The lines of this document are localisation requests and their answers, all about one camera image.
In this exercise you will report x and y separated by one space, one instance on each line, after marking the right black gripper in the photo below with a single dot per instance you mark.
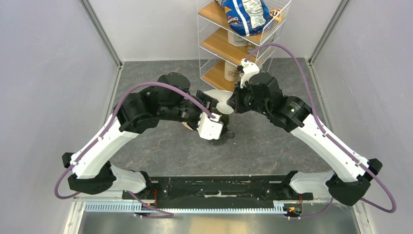
235 102

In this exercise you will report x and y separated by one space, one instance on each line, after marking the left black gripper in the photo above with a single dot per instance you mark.
207 101

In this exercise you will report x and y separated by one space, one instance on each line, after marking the white paper coffee filter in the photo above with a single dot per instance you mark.
222 96

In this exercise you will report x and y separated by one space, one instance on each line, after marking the coffee filter pack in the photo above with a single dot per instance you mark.
187 126

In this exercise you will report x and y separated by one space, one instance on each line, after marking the dark green coffee dripper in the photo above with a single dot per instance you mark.
224 117

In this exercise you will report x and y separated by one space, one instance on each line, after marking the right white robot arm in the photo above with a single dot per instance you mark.
347 182

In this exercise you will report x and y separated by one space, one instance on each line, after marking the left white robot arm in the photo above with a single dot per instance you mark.
141 108

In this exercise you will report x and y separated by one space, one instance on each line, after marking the white paper cup bottom shelf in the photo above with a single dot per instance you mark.
231 72

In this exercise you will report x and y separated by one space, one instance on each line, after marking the printed paper cup middle shelf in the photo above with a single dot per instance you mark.
251 47

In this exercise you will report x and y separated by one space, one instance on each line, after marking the white cup middle shelf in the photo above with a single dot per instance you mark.
236 40

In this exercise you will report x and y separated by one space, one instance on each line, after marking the blue Doritos chip bag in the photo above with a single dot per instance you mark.
245 17

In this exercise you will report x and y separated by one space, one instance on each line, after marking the orange M&M candy bag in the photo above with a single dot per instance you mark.
276 14

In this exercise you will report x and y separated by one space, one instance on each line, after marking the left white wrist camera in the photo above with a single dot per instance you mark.
210 128

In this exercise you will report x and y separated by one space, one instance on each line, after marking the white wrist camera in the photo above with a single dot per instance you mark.
210 128
248 69

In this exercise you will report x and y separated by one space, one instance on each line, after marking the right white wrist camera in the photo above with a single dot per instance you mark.
248 69

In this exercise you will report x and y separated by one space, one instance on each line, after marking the white wire wooden shelf rack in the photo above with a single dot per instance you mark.
221 49

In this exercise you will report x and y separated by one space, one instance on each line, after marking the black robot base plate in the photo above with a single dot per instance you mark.
220 192

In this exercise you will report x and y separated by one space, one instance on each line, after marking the aluminium frame rail left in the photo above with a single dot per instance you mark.
94 19

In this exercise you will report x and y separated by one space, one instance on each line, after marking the aluminium frame rail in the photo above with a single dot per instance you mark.
328 30
94 19

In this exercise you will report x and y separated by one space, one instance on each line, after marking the aluminium frame rail right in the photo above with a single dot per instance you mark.
328 30

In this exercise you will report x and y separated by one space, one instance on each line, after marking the white slotted cable duct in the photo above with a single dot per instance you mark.
138 208

